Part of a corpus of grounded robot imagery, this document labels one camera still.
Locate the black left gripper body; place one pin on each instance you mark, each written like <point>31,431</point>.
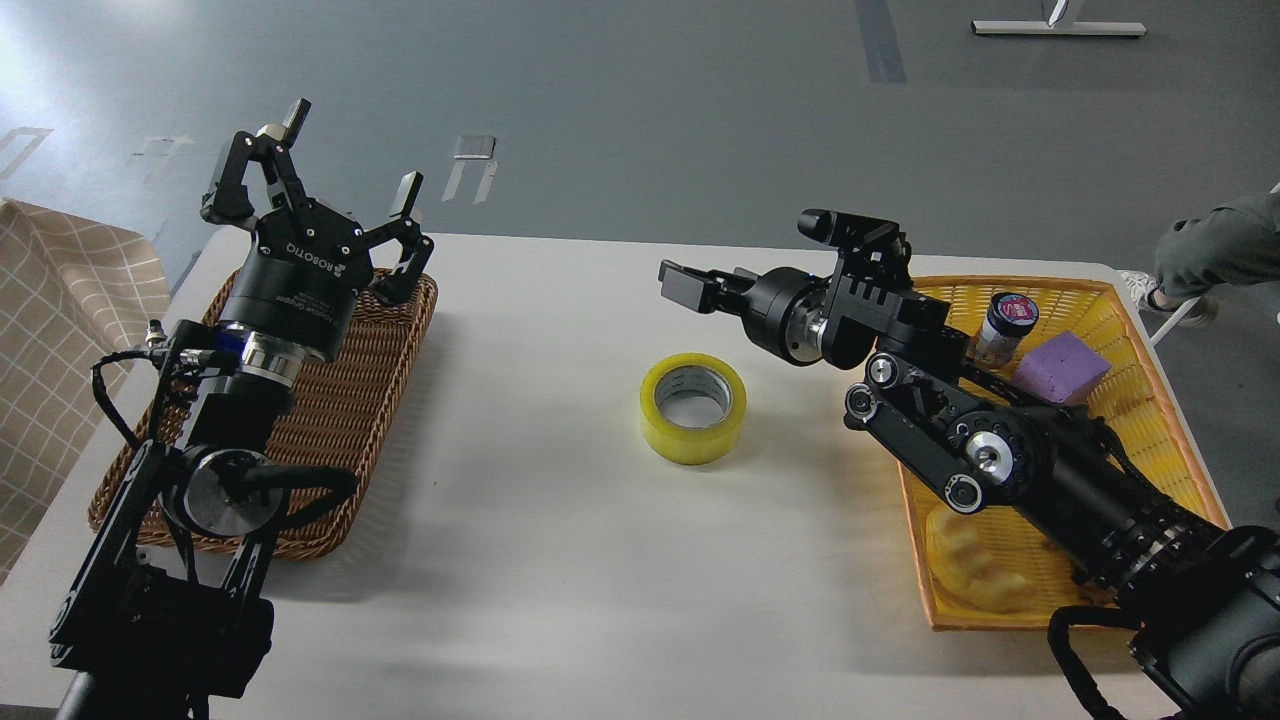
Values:
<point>296,293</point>

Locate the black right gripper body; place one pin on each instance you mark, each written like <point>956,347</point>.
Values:
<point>785,313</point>

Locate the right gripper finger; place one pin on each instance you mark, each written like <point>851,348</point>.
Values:
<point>712,291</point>

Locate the yellow tape roll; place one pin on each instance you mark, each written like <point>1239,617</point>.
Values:
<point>692,407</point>

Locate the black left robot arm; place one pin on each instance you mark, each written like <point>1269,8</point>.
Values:
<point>166,610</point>

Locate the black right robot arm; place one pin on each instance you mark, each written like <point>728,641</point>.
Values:
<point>1201,601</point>

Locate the brown wicker basket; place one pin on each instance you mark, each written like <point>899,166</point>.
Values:
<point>342,413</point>

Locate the beige checkered cloth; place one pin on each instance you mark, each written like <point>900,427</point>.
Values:
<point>72,290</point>

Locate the small dark jar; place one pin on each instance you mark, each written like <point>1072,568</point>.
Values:
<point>1010,317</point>

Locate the purple foam block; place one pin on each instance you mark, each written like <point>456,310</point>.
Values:
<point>1062,371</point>

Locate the yellow toy croissant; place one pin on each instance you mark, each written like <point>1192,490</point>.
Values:
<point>962,562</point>

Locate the yellow plastic basket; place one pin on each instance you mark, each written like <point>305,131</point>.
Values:
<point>1134,400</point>

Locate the white stand base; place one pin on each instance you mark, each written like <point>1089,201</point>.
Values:
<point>1062,19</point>

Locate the white sneaker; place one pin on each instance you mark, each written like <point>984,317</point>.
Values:
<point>1148,296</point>

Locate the person in grey clothes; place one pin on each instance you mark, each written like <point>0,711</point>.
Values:
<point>1236,243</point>

